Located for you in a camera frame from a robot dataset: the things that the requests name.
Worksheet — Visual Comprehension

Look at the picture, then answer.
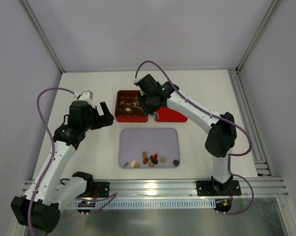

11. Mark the tan round chocolate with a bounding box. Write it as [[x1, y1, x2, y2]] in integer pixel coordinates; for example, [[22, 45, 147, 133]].
[[160, 158, 167, 163]]

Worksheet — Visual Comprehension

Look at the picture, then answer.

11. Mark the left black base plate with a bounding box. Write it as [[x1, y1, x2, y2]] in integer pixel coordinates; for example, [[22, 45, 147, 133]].
[[91, 181, 110, 199]]

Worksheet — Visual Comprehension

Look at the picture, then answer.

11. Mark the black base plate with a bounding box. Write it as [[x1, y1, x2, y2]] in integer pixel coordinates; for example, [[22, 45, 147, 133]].
[[196, 180, 242, 197], [91, 181, 110, 199]]

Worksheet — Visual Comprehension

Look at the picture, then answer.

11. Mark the red chocolate box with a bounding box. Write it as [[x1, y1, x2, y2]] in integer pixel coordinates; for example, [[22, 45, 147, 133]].
[[115, 90, 148, 123]]

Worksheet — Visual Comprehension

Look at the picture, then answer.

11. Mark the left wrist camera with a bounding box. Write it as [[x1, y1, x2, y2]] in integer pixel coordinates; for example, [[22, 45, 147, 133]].
[[73, 90, 93, 105]]

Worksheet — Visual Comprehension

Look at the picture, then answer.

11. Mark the slotted cable duct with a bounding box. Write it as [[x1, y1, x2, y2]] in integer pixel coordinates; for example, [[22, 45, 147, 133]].
[[66, 198, 216, 210]]

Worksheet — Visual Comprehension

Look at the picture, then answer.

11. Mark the brown leaf chocolate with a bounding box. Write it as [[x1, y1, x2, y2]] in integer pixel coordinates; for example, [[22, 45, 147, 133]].
[[143, 158, 149, 164]]

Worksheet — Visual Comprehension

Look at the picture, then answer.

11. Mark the aluminium frame post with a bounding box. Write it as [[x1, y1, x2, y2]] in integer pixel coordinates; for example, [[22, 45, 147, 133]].
[[19, 0, 65, 74], [228, 0, 282, 75]]

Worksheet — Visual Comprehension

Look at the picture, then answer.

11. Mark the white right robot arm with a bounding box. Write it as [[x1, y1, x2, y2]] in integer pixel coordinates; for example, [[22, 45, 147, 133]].
[[134, 74, 237, 195]]

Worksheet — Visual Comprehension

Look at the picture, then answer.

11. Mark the lilac plastic tray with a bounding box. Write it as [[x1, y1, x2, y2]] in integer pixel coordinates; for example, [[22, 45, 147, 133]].
[[118, 128, 180, 169]]

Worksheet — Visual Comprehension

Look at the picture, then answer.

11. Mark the white swirl oval chocolate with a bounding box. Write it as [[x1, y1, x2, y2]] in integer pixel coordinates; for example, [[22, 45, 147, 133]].
[[130, 160, 136, 168]]

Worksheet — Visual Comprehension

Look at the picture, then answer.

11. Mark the red box lid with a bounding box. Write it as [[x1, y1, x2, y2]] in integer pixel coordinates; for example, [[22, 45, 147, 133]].
[[156, 107, 188, 122]]

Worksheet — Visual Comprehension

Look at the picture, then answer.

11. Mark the aluminium frame left post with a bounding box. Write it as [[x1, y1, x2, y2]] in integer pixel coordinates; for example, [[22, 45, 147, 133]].
[[19, 0, 65, 74]]

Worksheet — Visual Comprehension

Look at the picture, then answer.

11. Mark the aluminium frame right post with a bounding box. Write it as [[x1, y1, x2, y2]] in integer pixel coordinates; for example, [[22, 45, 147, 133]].
[[228, 0, 282, 75]]

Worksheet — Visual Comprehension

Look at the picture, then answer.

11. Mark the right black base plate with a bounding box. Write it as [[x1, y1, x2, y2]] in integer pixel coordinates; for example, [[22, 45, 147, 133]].
[[196, 180, 242, 197]]

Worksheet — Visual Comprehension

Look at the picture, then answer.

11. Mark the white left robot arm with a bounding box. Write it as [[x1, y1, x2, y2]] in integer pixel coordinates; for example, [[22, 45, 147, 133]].
[[11, 100, 114, 233]]

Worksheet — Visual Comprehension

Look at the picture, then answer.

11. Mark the dark round chocolate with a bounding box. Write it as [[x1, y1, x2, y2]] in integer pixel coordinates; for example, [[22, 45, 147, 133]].
[[173, 160, 179, 166]]

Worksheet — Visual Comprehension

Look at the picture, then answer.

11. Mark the aluminium mounting rail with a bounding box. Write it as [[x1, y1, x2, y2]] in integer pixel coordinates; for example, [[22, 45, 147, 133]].
[[24, 178, 289, 199]]

